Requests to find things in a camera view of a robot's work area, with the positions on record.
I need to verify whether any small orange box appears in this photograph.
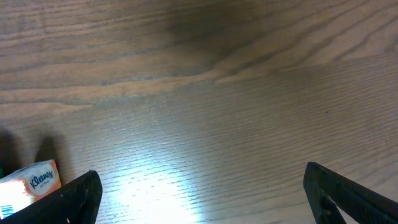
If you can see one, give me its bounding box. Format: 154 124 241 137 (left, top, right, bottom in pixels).
1 159 62 220

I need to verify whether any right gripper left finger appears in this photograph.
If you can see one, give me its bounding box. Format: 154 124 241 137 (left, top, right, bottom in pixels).
1 170 103 224

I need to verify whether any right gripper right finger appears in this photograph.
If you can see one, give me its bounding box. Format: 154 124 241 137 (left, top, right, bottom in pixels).
303 162 397 224

